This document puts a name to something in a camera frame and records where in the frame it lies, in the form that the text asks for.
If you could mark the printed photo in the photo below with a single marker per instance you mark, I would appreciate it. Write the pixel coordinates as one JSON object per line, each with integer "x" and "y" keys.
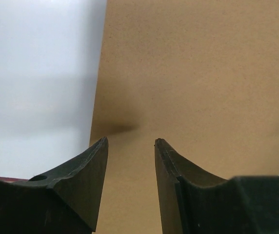
{"x": 49, "y": 61}

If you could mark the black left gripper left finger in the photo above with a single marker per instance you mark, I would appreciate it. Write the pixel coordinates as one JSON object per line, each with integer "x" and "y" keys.
{"x": 63, "y": 200}

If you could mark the pink photo frame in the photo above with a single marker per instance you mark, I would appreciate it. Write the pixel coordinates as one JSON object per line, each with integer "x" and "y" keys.
{"x": 10, "y": 180}

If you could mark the brown backing board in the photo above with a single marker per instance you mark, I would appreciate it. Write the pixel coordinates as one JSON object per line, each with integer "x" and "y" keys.
{"x": 201, "y": 74}

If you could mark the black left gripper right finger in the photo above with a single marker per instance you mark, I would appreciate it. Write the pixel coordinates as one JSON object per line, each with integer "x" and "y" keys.
{"x": 194, "y": 201}

